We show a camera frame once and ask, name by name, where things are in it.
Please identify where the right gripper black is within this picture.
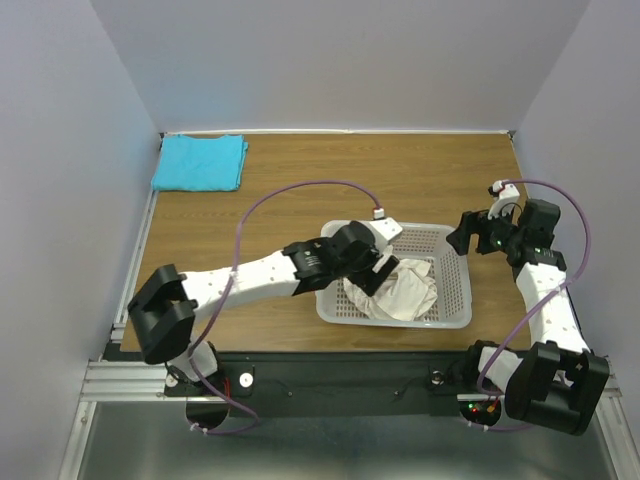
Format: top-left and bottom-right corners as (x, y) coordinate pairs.
(444, 201), (524, 255)

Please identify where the white t shirt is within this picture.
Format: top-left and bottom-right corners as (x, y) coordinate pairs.
(343, 259), (438, 322)

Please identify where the white plastic basket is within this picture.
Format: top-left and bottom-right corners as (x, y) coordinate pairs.
(316, 222), (472, 329)

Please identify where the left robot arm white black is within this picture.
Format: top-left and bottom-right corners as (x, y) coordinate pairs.
(127, 218), (403, 394)

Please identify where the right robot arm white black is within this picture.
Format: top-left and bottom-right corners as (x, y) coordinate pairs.
(446, 199), (610, 435)

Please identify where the folded blue t shirt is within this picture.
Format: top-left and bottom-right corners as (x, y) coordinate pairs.
(151, 135), (248, 192)

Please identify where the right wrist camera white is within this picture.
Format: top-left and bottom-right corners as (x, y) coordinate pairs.
(487, 180), (520, 220)

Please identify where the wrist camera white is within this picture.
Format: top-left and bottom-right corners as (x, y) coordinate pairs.
(487, 180), (520, 220)
(366, 207), (403, 250)

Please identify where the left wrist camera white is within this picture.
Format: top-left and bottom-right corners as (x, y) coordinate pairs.
(366, 207), (403, 250)

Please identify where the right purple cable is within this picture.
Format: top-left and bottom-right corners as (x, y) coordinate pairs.
(467, 178), (594, 432)

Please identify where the purple cable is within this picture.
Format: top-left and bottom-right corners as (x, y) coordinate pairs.
(187, 180), (384, 437)
(467, 178), (594, 432)

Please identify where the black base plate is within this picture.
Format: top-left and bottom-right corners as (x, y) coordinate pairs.
(99, 351), (506, 419)

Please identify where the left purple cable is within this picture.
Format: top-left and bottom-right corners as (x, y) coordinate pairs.
(187, 180), (384, 437)

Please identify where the aluminium frame rail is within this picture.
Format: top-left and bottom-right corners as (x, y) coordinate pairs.
(79, 134), (169, 401)

